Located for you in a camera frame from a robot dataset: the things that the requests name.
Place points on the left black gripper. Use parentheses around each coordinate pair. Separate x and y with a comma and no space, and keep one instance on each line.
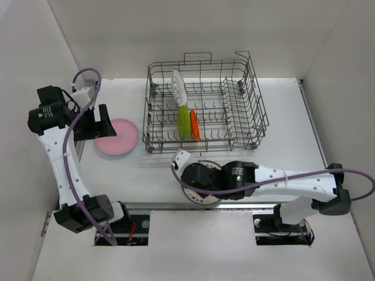
(91,133)

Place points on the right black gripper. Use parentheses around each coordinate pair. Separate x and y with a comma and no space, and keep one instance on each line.
(203,195)

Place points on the pink plastic plate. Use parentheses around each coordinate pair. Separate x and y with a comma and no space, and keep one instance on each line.
(125,140)

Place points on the white plate with red pattern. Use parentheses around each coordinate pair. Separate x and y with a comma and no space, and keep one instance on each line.
(200,199)

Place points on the plain white ceramic plate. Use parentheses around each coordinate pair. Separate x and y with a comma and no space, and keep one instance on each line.
(210,164)

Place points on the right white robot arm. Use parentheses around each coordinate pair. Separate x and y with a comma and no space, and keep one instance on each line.
(236,180)

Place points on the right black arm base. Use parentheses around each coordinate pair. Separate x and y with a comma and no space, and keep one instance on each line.
(269,233)

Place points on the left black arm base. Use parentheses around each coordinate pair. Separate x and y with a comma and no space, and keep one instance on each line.
(134,232)

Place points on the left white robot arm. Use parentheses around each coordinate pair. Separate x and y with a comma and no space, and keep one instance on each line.
(50,121)

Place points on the orange plastic plate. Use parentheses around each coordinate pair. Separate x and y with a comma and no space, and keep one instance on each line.
(194,125)

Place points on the green plastic plate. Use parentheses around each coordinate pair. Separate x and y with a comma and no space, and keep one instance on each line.
(183,122)

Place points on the white plate with grey pattern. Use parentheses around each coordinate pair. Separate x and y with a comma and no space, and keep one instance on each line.
(178,88)

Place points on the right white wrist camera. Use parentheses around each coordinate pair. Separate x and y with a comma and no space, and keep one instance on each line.
(180,158)

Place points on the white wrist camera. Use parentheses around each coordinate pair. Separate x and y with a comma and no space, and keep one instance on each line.
(180,158)
(83,96)

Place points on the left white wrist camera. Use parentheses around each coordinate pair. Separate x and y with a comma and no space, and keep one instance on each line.
(83,96)

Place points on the aluminium rail across table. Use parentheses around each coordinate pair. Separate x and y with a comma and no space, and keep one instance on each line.
(193,206)

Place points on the grey wire dish rack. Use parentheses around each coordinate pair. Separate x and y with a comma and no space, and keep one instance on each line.
(224,94)

